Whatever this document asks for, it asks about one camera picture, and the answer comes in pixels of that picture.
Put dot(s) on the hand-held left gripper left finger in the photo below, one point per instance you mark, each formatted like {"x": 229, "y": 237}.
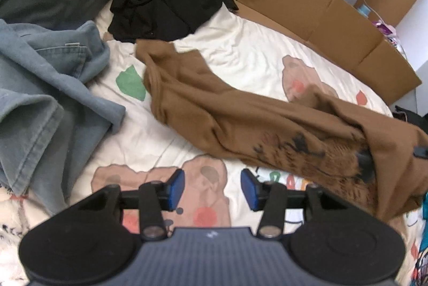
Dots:
{"x": 176, "y": 189}

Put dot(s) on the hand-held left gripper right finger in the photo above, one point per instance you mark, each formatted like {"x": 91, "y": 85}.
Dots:
{"x": 249, "y": 189}

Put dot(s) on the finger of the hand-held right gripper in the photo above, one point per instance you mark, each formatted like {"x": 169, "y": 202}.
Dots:
{"x": 365, "y": 162}

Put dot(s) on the brown t-shirt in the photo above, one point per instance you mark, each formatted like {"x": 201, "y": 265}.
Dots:
{"x": 217, "y": 112}

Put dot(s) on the black ribbed garment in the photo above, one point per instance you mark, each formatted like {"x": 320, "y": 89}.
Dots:
{"x": 411, "y": 117}

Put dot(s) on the teal jersey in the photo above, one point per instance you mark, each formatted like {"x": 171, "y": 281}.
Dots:
{"x": 419, "y": 259}

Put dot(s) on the pink and purple items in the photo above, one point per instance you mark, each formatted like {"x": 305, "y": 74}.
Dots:
{"x": 388, "y": 30}

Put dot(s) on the cream bear-print bed sheet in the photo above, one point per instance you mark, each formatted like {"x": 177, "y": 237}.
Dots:
{"x": 260, "y": 48}

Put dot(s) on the small teal container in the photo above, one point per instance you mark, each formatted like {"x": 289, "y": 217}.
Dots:
{"x": 363, "y": 9}

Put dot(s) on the blue denim shirt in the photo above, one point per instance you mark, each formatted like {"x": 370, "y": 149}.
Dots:
{"x": 40, "y": 99}

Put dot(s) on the flattened cardboard sheet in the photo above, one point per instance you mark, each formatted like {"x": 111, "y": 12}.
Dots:
{"x": 301, "y": 5}

